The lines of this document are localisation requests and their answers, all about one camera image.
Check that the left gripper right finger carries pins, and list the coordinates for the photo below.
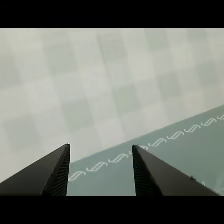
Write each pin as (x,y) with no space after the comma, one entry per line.
(160,180)

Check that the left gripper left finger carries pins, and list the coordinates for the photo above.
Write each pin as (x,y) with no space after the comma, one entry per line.
(46,176)

